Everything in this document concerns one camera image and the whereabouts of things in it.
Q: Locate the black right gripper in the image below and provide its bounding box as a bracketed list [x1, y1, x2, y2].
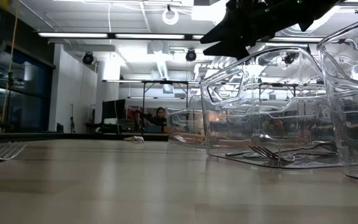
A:
[200, 0, 316, 60]

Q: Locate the wooden-handled fork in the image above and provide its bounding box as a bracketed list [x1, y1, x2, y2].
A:
[280, 141, 339, 157]

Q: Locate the ceiling light strip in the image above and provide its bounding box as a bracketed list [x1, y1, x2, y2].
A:
[37, 31, 324, 44]

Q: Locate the clear plastic bin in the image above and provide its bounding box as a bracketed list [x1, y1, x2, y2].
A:
[316, 12, 358, 184]
[199, 46, 344, 170]
[165, 95, 207, 149]

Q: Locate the person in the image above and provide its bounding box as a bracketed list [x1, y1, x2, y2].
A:
[154, 106, 168, 133]

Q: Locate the silver metal fork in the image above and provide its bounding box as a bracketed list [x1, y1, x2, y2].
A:
[124, 135, 145, 145]
[0, 141, 28, 162]

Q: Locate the black computer monitor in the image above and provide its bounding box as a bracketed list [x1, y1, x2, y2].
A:
[101, 98, 127, 121]

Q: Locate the yellow cable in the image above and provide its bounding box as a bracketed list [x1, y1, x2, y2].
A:
[0, 0, 20, 134]

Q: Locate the white ring lamp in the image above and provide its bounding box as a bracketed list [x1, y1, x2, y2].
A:
[161, 8, 180, 26]

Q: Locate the black metal table frame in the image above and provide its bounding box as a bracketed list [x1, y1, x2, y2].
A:
[0, 132, 169, 143]

